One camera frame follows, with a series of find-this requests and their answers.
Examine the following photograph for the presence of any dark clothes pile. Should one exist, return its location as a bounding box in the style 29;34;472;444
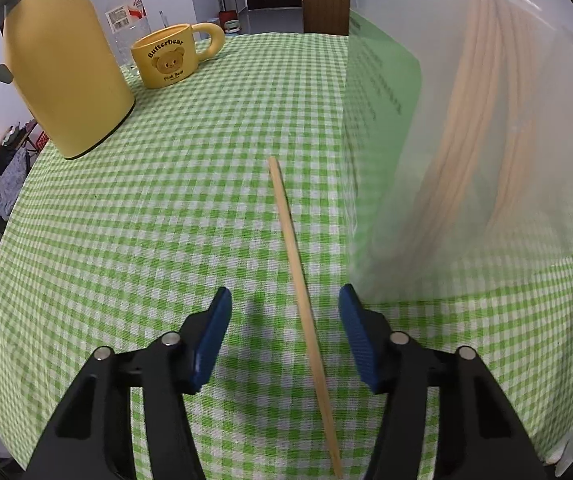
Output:
0;120;37;256

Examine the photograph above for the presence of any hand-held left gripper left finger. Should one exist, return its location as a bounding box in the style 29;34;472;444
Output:
24;286;233;480

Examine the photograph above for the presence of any clear plastic water bottle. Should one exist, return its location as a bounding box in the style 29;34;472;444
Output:
105;0;153;68

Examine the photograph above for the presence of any bundle of chopsticks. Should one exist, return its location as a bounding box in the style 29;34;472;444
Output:
416;0;567;241

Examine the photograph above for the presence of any yellow bear mug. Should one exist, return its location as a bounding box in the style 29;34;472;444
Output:
130;22;227;91

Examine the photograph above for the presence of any wooden chopstick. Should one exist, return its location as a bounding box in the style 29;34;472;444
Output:
268;156;344;478

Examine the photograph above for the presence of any yellow thermos jug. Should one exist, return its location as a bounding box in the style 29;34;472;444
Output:
0;0;137;162

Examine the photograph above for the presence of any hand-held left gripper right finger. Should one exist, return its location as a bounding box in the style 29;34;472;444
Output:
339;283;549;480

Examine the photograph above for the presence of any clear plastic container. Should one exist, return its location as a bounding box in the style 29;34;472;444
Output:
342;0;573;308

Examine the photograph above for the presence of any green checked tablecloth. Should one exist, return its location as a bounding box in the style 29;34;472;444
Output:
0;32;573;480

